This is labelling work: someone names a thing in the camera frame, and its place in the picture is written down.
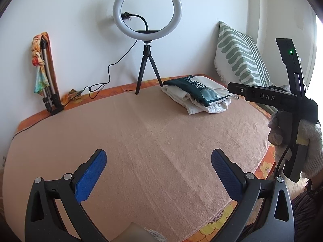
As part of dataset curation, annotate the black mini tripod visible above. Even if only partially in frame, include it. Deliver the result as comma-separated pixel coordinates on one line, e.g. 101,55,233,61
135,34,164,95

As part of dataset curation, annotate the person's striped pants leg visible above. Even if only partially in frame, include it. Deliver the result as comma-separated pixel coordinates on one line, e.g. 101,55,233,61
290,192,323,242

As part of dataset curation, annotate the white folded cloth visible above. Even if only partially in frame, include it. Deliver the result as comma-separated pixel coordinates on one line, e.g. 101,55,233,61
161,86,232,115

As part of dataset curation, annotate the person's right forearm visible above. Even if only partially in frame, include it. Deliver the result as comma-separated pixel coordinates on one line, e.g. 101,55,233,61
305,171,323,199

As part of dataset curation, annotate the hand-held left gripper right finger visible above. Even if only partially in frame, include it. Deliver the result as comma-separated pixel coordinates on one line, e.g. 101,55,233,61
211,148,295,242

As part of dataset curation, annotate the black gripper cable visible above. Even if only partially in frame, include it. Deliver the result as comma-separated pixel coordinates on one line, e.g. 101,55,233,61
274,144,291,182

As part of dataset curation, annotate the green striped pillow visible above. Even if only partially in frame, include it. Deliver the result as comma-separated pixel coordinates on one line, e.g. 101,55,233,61
214,21,278,114

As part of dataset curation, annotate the folded silver tripod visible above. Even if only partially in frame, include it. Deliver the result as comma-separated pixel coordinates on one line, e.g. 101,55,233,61
39,39,65,116

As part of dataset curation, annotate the teal floral print garment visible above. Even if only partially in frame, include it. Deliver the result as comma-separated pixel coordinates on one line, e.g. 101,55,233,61
163,75,239,108

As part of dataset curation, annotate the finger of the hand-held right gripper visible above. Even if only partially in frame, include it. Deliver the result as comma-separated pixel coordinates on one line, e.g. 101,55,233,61
245,86,299,112
227,82,247,97

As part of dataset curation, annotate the pink blanket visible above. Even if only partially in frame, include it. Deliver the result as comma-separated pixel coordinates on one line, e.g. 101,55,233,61
2,77,274,241

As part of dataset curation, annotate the black ring light cable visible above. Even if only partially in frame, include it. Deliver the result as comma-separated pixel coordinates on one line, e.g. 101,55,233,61
61,11,150,106

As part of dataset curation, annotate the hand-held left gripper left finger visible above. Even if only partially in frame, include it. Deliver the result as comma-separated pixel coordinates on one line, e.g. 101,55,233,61
24,149,108,242

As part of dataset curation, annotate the crumpled orange cloth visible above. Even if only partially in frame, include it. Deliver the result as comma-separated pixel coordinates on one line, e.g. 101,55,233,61
63,89,82,104

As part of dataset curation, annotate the person's right hand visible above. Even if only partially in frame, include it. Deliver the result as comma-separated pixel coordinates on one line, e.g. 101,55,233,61
267,110,323,180

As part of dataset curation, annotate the white ring light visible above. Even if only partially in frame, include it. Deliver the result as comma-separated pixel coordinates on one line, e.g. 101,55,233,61
112,0,183,35

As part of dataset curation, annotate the pale pink cloth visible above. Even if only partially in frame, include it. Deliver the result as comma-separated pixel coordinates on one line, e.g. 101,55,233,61
122,222,166,242

